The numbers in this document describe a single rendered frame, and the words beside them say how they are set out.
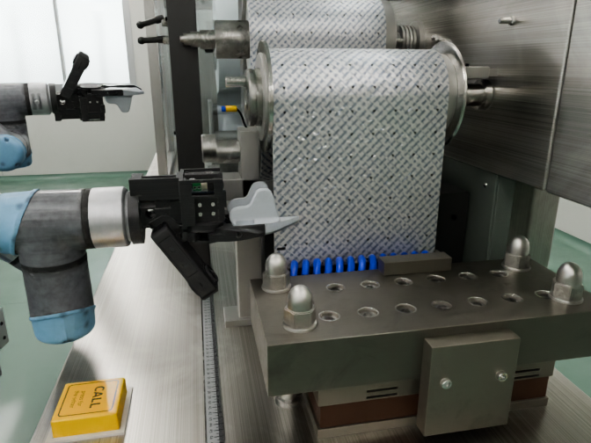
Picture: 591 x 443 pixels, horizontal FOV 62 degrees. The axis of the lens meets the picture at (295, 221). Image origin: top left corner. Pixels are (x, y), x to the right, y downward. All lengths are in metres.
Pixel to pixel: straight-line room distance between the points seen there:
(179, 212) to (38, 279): 0.18
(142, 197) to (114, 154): 5.72
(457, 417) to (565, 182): 0.30
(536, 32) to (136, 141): 5.79
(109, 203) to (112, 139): 5.70
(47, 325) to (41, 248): 0.10
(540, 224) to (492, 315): 0.44
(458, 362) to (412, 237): 0.23
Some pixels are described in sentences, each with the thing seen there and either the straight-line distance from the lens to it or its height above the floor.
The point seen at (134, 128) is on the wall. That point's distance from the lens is 6.26.
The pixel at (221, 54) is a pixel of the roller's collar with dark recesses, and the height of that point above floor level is 1.31.
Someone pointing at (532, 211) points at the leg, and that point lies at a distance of 0.98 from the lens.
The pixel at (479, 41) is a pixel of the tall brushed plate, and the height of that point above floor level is 1.33.
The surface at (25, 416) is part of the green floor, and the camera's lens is 2.29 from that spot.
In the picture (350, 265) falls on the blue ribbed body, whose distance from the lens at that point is 0.66.
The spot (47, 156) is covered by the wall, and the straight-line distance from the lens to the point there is 6.50.
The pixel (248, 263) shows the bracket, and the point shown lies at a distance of 0.75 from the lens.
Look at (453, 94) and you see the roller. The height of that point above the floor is 1.25.
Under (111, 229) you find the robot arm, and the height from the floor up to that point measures 1.11.
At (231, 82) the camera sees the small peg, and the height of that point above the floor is 1.27.
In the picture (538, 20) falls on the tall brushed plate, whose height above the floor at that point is 1.34.
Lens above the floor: 1.29
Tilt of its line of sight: 18 degrees down
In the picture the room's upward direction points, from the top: straight up
